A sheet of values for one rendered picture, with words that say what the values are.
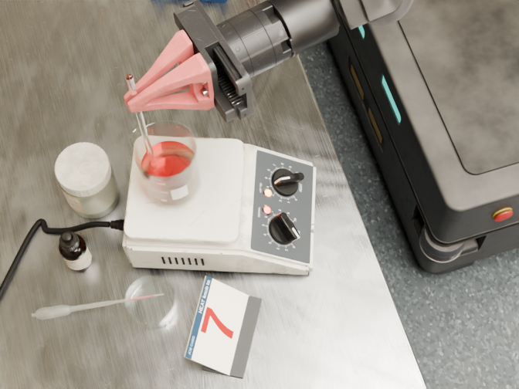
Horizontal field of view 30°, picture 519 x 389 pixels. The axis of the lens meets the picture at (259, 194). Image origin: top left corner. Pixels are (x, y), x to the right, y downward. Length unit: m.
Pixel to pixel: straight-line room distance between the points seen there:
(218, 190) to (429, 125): 0.66
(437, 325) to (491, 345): 0.10
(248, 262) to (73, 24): 0.40
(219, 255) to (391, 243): 0.92
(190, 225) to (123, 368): 0.17
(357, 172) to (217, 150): 0.95
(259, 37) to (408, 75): 0.81
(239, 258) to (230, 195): 0.07
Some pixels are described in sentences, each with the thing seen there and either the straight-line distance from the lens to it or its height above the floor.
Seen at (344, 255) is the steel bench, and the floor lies 0.75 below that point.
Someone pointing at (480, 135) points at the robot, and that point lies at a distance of 1.61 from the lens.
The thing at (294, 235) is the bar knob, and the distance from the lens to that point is 1.02.
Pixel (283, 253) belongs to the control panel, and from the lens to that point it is 1.03.
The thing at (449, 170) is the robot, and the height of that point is 0.36.
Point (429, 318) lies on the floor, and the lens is 1.86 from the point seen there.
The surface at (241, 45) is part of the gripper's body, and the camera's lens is 0.86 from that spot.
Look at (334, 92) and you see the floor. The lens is 2.04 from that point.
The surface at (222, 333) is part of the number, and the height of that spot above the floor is 0.77.
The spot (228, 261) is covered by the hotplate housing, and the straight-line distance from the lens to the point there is 1.03.
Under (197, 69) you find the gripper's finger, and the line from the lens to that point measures 0.84.
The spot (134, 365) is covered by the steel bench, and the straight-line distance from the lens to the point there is 1.05.
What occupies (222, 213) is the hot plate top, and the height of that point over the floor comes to 0.84.
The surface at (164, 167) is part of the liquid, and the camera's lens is 0.98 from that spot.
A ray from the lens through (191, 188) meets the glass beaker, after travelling 0.99.
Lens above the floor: 1.76
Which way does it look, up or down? 65 degrees down
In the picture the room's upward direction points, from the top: 3 degrees counter-clockwise
